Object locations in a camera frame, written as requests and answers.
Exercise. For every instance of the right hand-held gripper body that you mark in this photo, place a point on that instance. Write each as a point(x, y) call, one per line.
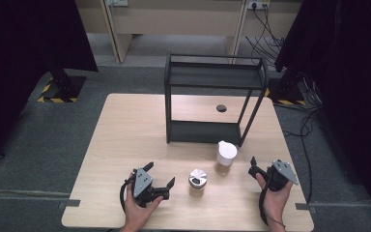
point(283, 172)

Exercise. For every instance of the black table grommet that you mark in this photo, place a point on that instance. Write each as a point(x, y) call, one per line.
point(221, 108)

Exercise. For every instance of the white cup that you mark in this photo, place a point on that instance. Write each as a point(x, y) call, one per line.
point(227, 151)

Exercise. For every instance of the glass jar with silver lid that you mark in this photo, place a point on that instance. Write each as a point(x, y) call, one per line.
point(197, 178)

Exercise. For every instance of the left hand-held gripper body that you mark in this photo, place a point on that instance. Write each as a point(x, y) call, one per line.
point(142, 183)

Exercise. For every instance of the grey floor tape piece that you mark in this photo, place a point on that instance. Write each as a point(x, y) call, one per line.
point(69, 203)
point(306, 207)

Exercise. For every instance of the white wall socket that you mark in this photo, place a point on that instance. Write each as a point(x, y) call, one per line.
point(118, 2)
point(258, 4)

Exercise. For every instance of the person's left hand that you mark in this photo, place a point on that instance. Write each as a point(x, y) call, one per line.
point(136, 216)

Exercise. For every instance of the black curtain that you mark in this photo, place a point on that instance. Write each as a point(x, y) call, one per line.
point(351, 64)
point(29, 48)

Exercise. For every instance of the black metal shelf rack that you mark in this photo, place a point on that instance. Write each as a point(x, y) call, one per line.
point(212, 75)

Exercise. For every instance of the black stand with hazard tape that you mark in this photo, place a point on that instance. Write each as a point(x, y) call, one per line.
point(62, 87)
point(286, 92)

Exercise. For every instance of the person's right hand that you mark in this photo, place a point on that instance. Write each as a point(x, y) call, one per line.
point(277, 206)

